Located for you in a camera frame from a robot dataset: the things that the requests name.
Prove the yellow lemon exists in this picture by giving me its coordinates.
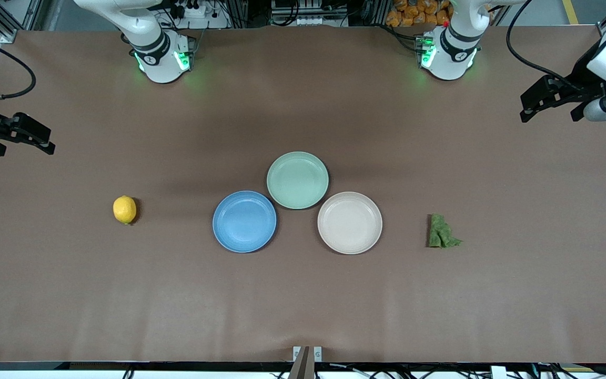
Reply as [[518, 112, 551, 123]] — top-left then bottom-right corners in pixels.
[[113, 195, 137, 225]]

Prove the green lettuce leaf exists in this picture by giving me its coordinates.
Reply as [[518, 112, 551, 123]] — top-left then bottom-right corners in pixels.
[[428, 213, 462, 249]]

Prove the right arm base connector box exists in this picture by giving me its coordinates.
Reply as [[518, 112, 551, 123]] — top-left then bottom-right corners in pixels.
[[177, 36, 197, 70]]

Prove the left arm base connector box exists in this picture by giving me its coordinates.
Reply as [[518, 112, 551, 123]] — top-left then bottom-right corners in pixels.
[[415, 34, 435, 68]]

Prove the pile of orange fruits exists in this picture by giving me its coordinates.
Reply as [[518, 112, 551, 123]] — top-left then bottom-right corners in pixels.
[[386, 0, 452, 28]]

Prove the white power strip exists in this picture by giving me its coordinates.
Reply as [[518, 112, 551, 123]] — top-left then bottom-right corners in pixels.
[[169, 0, 230, 29]]

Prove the beige round plate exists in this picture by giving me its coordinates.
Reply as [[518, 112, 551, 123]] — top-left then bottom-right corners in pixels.
[[317, 192, 383, 255]]

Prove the blue round plate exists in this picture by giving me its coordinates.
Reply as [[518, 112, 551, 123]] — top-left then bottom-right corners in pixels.
[[213, 191, 277, 254]]

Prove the mint green round plate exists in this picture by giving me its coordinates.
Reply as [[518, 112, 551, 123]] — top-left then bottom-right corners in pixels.
[[267, 152, 329, 210]]

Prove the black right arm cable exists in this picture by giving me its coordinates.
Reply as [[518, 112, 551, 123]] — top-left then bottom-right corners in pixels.
[[0, 31, 37, 101]]

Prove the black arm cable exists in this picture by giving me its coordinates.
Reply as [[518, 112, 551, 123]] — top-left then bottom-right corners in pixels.
[[0, 31, 37, 101], [506, 0, 577, 87]]

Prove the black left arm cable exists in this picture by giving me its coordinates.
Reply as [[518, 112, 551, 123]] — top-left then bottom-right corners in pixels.
[[506, 0, 577, 87]]

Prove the metal mount bracket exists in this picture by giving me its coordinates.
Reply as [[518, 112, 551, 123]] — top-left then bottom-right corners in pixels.
[[288, 345, 323, 379]]

